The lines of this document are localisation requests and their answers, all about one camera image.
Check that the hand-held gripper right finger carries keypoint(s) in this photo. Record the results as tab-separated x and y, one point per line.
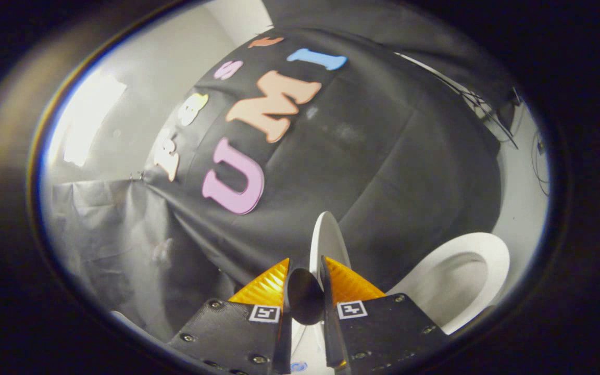
388	333

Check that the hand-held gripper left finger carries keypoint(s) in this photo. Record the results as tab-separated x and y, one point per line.
227	333

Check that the white toilet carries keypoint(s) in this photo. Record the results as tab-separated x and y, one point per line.
435	291

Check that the white toilet seat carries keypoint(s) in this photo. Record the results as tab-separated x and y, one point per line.
495	260

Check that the white toilet lid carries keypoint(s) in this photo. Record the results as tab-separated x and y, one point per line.
328	239

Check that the black backdrop cloth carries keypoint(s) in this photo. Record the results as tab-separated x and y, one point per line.
357	172

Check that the black tripod stand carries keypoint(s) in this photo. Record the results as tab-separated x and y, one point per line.
492	117

